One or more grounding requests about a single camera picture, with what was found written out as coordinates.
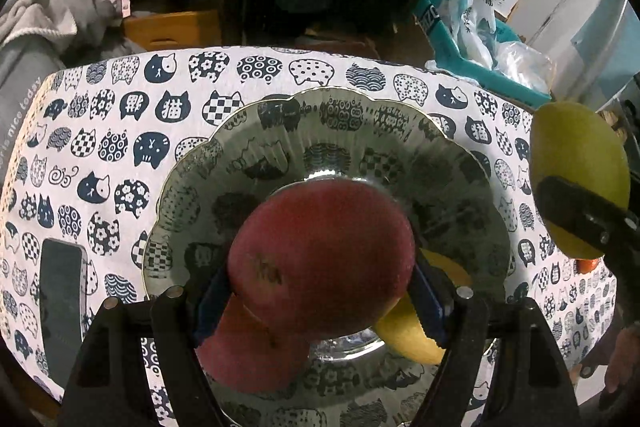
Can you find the scalloped glass plate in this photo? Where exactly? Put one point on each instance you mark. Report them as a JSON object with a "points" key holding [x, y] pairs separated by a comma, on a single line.
{"points": [[325, 142]]}

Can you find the grey garment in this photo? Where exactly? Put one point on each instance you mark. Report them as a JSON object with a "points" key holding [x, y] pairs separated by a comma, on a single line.
{"points": [[90, 7]]}

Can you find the cat print tablecloth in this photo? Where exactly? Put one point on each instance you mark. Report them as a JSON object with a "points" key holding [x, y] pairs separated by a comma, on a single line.
{"points": [[150, 107]]}

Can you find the teal box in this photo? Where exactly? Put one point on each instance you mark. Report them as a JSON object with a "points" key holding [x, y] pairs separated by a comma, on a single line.
{"points": [[450, 47]]}

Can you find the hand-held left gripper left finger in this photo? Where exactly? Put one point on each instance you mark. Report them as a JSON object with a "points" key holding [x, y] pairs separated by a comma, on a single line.
{"points": [[210, 307]]}

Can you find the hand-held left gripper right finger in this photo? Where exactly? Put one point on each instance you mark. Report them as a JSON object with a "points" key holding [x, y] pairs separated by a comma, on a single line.
{"points": [[430, 307]]}

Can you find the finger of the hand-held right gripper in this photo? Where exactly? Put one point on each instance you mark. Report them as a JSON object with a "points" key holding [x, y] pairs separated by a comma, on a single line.
{"points": [[575, 202]]}

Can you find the large orange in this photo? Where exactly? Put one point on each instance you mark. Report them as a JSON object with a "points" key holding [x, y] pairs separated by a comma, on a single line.
{"points": [[587, 266]]}

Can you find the wooden drawer box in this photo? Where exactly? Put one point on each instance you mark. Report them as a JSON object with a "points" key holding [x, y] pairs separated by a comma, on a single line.
{"points": [[170, 29]]}

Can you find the pink label tag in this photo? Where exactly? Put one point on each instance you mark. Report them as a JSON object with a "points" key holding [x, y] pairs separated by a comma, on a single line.
{"points": [[123, 3]]}

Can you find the clear plastic bags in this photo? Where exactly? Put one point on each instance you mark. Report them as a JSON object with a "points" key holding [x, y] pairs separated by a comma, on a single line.
{"points": [[525, 67]]}

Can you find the grey printed fabric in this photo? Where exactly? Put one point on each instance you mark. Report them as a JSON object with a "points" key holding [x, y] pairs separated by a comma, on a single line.
{"points": [[25, 97]]}

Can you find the black smartphone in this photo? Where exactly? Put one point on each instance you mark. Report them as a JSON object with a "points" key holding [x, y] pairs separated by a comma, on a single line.
{"points": [[62, 307]]}

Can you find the yellow pear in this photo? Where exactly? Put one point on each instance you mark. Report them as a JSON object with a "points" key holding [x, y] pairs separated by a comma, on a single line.
{"points": [[575, 142], [407, 339]]}

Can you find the red apple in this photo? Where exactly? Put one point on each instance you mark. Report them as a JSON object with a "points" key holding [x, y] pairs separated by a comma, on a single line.
{"points": [[320, 252], [250, 357]]}

